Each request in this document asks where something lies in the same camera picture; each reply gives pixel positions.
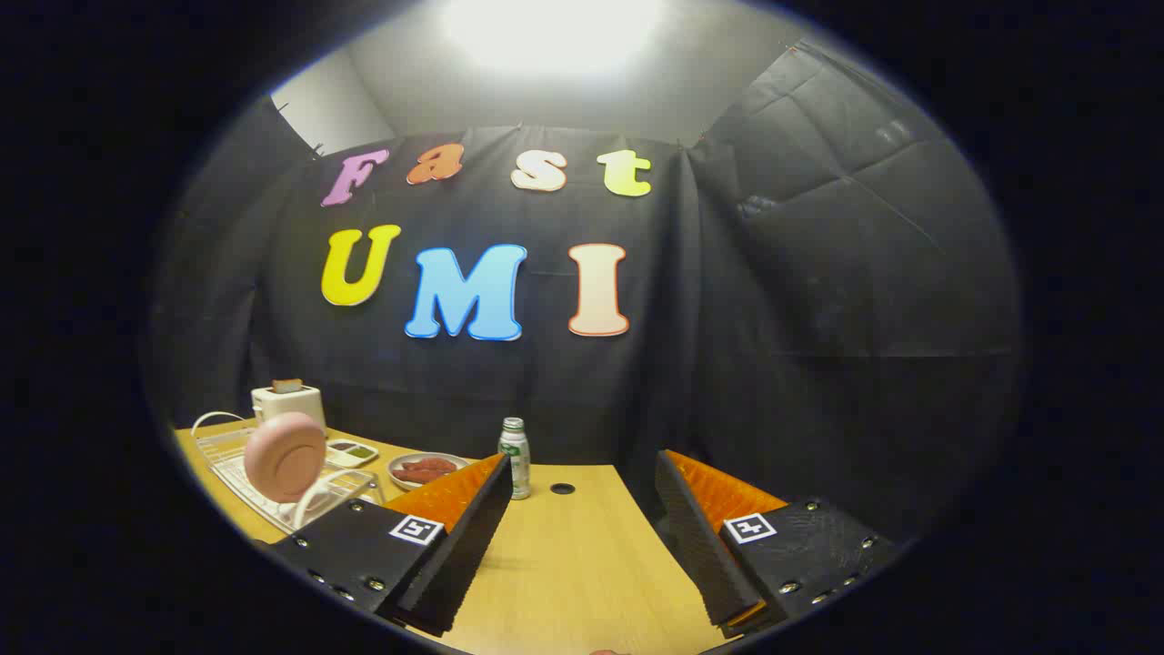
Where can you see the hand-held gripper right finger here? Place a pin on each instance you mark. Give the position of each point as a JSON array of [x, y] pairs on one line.
[[800, 550]]

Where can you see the pink round plate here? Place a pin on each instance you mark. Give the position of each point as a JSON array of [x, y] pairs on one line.
[[284, 455]]

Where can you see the red meat piece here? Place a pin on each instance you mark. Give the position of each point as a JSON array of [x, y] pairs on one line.
[[438, 465], [416, 474]]

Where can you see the white divided condiment tray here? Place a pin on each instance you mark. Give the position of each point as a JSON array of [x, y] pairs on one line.
[[350, 452]]

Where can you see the brown toast slice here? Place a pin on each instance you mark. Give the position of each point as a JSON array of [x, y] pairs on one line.
[[287, 386]]

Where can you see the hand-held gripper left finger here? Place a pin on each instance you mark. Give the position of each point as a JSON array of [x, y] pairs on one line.
[[364, 550]]

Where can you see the white bottle with green cap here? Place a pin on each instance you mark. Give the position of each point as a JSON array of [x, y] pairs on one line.
[[516, 459]]

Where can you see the cream white toaster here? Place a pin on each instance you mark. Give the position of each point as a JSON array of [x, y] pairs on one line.
[[289, 406]]

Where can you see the grey plate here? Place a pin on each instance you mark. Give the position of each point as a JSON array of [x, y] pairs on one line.
[[397, 479]]

